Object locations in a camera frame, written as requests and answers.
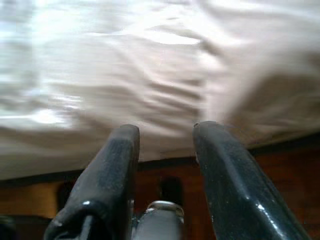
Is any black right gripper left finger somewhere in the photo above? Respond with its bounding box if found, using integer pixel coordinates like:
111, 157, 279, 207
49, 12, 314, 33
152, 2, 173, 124
43, 124, 141, 240

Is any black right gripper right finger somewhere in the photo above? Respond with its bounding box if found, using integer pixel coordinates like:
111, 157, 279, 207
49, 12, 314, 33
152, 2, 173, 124
192, 120, 312, 240

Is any beige leaf-print bed sheet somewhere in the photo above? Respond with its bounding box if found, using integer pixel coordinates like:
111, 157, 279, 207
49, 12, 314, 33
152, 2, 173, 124
0, 0, 320, 182

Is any black bed frame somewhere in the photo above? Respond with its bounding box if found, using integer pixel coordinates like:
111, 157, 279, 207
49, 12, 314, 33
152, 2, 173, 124
0, 132, 320, 187

